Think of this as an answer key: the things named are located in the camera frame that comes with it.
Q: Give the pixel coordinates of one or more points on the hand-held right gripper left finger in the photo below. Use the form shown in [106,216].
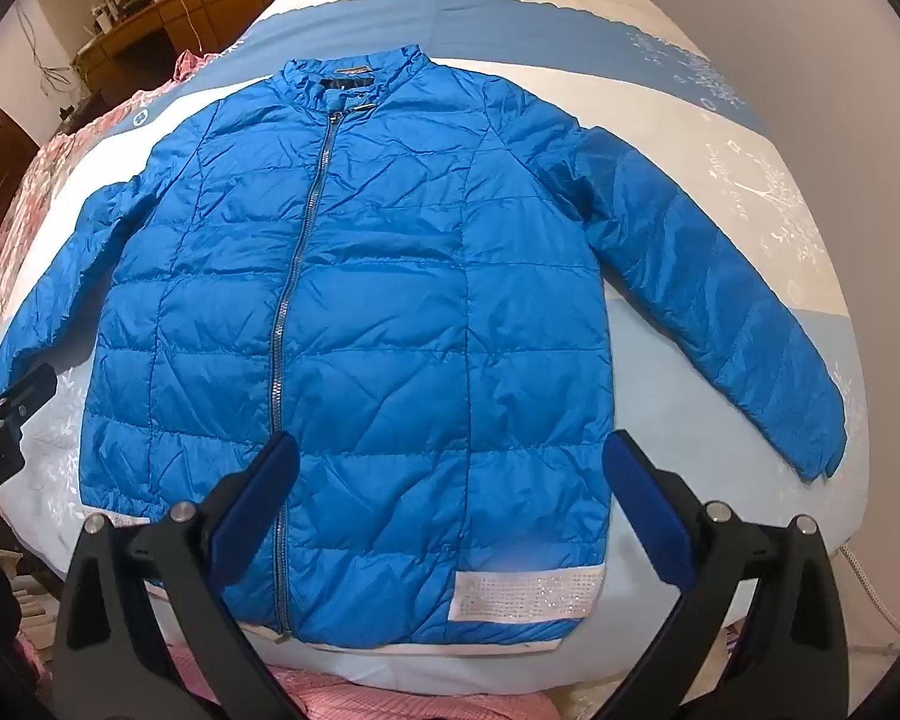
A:
[256,496]

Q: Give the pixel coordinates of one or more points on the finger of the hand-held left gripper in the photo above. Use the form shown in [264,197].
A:
[26,390]

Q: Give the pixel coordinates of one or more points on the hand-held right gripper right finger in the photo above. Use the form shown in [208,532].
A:
[643,501]

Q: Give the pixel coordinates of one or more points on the blue puffer jacket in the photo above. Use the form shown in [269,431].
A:
[390,315]

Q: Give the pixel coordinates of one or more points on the pink floral quilt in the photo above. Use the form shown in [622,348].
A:
[37,187]

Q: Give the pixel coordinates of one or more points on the pink cloth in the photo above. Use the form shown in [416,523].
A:
[330,694]

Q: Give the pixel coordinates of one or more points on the wooden desk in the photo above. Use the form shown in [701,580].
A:
[146,30]

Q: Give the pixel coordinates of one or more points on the blue white patterned bedsheet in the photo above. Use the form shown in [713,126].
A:
[645,75]

